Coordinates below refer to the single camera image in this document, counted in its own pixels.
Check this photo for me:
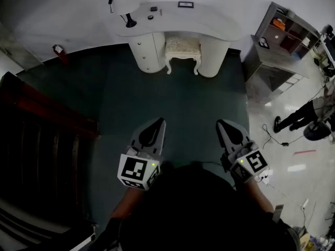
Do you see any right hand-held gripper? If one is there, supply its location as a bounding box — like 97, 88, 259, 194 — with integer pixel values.
216, 119, 269, 184

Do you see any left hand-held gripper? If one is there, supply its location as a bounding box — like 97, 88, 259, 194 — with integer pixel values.
117, 117, 167, 191

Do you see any cream floral upholstered stool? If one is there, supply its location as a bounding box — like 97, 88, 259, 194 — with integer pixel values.
164, 37, 202, 75

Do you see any white curved vanity desk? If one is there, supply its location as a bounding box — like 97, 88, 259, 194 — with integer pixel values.
114, 1, 243, 78

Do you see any person's left forearm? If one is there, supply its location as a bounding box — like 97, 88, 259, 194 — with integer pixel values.
109, 186, 146, 221

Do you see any person's right forearm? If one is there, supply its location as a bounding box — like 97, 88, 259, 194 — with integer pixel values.
240, 178, 275, 215

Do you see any dark green carpet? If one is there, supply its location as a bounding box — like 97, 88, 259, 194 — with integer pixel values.
15, 43, 251, 221

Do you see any white power strip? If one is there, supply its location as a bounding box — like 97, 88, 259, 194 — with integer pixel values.
255, 170, 270, 185

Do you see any person's body in black clothing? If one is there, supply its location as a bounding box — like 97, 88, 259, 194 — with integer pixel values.
88, 161, 302, 251

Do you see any grey shelf desk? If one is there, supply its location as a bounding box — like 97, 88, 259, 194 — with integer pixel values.
242, 1, 321, 104

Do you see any orange item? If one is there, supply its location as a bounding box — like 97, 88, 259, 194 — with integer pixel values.
273, 18, 286, 31

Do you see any red and white floor object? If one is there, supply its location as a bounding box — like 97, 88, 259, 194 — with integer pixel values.
52, 44, 69, 65

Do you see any white table lamp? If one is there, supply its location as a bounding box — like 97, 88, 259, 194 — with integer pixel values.
114, 0, 141, 28

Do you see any black floor cable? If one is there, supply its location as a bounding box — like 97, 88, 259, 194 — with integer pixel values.
262, 123, 306, 147

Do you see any grey pedestal base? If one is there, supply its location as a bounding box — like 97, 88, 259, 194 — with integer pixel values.
303, 121, 332, 141

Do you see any grey arm strap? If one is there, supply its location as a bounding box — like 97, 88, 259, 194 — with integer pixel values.
273, 204, 285, 223

